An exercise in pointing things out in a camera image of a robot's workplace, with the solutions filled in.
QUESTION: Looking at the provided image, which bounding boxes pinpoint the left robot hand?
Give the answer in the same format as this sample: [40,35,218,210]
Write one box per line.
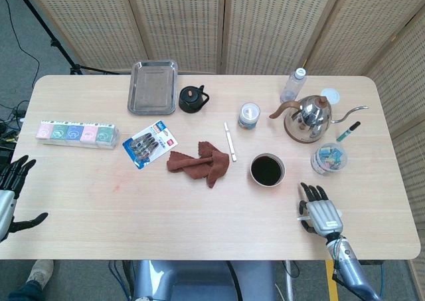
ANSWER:
[0,155,49,243]

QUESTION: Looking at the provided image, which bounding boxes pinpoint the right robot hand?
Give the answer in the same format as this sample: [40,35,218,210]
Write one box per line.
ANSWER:
[297,182,345,239]

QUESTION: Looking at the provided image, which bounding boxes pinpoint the white bowl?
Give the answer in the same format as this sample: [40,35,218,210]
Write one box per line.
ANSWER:
[249,152,286,188]

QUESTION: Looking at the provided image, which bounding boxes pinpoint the clear jar of colourful clips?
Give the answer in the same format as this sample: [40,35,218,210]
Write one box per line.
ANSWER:
[310,142,349,175]

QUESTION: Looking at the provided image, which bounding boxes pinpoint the white table leg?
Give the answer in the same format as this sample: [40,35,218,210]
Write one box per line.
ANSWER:
[284,260,299,301]

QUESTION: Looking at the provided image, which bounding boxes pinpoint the white shoe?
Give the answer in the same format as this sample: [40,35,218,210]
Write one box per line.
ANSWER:
[25,259,54,285]

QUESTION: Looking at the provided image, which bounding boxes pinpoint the green marker pen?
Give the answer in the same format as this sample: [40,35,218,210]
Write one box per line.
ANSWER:
[336,121,361,142]

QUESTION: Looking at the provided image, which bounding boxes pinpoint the steel gooseneck kettle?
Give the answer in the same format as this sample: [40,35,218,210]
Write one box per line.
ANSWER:
[268,94,369,145]

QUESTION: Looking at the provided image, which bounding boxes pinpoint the pastel tissue multipack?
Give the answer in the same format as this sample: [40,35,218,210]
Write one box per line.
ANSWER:
[35,120,121,150]

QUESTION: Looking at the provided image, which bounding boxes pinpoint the white stick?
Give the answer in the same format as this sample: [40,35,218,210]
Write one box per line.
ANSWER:
[223,122,238,162]

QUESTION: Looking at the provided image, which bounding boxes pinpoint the white round lid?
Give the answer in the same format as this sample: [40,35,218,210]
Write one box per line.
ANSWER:
[320,87,341,106]

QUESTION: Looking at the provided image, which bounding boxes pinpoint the white-lid jar with blue label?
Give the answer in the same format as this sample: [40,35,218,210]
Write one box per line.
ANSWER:
[237,102,261,131]

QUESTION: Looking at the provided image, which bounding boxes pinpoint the clear plastic water bottle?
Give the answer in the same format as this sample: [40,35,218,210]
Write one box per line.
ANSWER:
[280,67,308,104]

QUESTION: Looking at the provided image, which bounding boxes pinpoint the brown cloth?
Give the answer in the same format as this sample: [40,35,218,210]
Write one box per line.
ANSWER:
[166,141,230,189]

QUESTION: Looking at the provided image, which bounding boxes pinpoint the grey-blue robot torso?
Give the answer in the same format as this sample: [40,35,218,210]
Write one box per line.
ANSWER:
[131,260,278,301]

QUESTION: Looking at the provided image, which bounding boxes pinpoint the blue clip blister pack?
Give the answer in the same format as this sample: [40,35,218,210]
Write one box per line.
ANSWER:
[122,120,179,171]

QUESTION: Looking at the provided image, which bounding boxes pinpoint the black tripod stand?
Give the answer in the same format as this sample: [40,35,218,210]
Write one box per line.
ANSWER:
[9,0,120,76]

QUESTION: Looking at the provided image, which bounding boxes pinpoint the small black teapot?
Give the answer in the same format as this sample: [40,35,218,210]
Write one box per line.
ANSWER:
[178,84,211,114]

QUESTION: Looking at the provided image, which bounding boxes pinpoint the stainless steel tray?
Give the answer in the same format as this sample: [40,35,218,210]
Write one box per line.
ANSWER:
[127,60,178,116]

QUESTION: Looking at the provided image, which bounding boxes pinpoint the wooden woven folding screen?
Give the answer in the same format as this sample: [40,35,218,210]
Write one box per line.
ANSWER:
[20,0,425,301]

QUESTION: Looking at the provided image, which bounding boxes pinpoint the bundle of floor cables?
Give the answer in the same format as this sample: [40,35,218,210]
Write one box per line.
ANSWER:
[0,100,27,169]

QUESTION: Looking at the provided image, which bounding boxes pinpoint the blue cables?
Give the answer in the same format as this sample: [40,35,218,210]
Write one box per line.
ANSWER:
[108,260,133,301]

